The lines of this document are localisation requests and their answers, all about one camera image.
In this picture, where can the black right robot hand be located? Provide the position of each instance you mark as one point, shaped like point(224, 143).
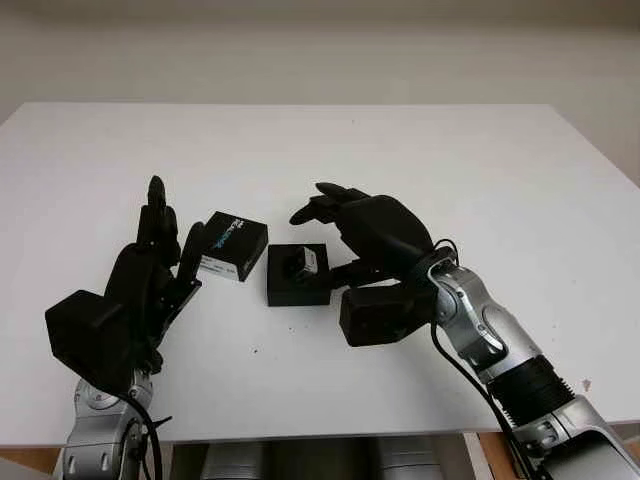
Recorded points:
point(385, 230)

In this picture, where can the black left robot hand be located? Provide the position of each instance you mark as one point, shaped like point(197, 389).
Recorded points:
point(140, 285)

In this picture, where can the small silver cube camera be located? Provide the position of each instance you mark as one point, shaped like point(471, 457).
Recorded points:
point(306, 260)

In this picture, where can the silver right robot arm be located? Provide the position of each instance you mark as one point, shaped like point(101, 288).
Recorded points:
point(505, 330)

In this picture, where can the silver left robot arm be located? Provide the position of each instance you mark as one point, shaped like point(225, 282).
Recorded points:
point(95, 430)

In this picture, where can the black RealSense box lid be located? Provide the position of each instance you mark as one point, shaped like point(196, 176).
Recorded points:
point(235, 240)

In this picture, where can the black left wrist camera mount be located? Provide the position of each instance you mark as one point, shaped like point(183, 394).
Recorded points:
point(85, 335)

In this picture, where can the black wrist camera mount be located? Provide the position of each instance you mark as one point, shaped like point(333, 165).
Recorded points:
point(85, 335)
point(380, 315)

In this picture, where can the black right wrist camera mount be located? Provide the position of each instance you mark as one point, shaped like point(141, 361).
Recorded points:
point(380, 315)

